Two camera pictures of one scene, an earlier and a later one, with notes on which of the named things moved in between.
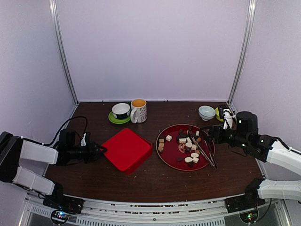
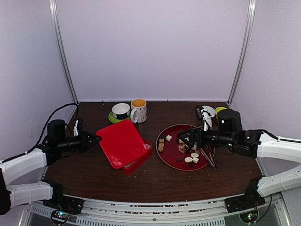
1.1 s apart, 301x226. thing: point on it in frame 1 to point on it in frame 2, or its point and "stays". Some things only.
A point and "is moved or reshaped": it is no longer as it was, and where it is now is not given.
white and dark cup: [121, 110] stays
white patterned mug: [138, 113] stays
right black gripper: [217, 129] to [199, 132]
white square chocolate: [169, 138] stays
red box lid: [126, 149] is moved or reshaped
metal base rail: [201, 210] stays
